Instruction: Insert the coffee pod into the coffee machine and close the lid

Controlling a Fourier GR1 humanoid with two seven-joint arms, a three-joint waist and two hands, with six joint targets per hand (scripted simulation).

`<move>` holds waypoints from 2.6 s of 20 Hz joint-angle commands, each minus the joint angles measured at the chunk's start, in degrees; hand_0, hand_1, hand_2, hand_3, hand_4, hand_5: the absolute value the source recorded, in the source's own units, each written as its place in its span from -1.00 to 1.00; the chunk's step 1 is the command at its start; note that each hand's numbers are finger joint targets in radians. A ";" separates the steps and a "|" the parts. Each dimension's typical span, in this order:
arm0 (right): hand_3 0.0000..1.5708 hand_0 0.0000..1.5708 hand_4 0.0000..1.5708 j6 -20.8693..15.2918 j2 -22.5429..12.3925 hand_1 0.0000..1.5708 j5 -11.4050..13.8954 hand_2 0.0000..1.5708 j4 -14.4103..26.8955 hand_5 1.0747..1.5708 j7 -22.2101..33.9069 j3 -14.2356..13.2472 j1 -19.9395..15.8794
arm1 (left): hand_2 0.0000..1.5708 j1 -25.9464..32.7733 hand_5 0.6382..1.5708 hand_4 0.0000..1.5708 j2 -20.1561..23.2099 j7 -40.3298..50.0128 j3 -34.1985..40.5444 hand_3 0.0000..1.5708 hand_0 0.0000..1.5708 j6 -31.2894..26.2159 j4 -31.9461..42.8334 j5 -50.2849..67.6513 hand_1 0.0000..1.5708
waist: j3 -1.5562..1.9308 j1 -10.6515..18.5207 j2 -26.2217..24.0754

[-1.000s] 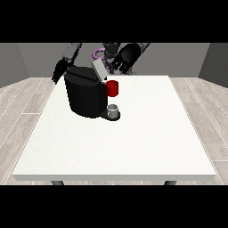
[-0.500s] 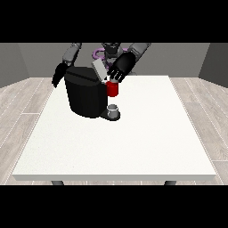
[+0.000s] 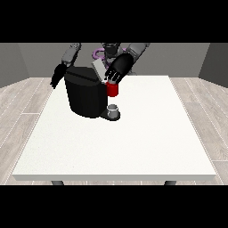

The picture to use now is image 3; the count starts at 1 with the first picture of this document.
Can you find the black coffee machine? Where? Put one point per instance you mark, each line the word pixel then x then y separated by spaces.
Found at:
pixel 84 95

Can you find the pale grey machine lid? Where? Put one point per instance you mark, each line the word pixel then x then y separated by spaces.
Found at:
pixel 99 68

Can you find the red pod holder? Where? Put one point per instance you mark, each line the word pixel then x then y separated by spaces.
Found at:
pixel 112 89

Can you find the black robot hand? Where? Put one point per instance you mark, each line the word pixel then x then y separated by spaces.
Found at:
pixel 120 69
pixel 57 76

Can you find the dark table leg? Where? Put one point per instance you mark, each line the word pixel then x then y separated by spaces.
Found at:
pixel 57 183
pixel 170 183

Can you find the grey robot trunk purple rings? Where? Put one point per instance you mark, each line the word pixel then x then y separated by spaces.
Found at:
pixel 104 52

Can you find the small grey cup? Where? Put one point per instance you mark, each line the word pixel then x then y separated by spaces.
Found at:
pixel 113 110

